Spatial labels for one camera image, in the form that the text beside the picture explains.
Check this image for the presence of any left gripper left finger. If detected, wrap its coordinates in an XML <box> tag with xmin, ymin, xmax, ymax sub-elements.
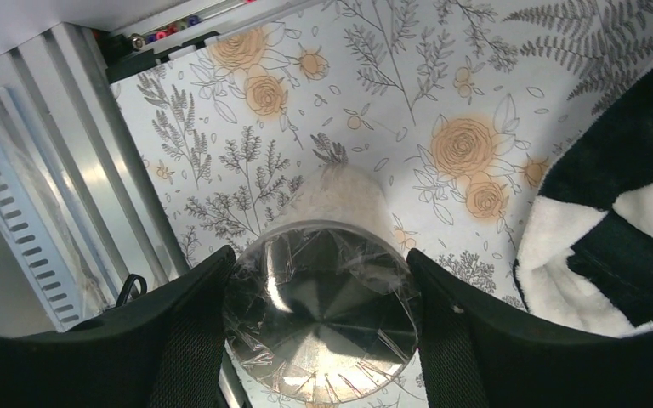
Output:
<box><xmin>0</xmin><ymin>246</ymin><xmax>236</xmax><ymax>407</ymax></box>

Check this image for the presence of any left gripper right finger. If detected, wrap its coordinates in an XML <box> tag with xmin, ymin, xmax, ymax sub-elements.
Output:
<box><xmin>407</xmin><ymin>249</ymin><xmax>653</xmax><ymax>407</ymax></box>

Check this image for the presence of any silver-lid glass shaker jar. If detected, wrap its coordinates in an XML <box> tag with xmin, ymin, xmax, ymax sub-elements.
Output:
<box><xmin>224</xmin><ymin>164</ymin><xmax>422</xmax><ymax>404</ymax></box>

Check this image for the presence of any black white checkered pillow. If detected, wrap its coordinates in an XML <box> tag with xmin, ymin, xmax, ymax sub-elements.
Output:
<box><xmin>514</xmin><ymin>65</ymin><xmax>653</xmax><ymax>337</ymax></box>

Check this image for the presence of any floral patterned table mat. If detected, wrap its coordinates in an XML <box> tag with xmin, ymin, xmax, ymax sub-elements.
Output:
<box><xmin>109</xmin><ymin>0</ymin><xmax>653</xmax><ymax>408</ymax></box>

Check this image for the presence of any aluminium frame rail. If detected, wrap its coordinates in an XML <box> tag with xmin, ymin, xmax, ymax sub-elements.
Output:
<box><xmin>0</xmin><ymin>0</ymin><xmax>327</xmax><ymax>333</ymax></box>

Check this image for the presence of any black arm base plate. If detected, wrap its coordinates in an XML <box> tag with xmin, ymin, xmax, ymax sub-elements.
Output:
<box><xmin>99</xmin><ymin>31</ymin><xmax>219</xmax><ymax>84</ymax></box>

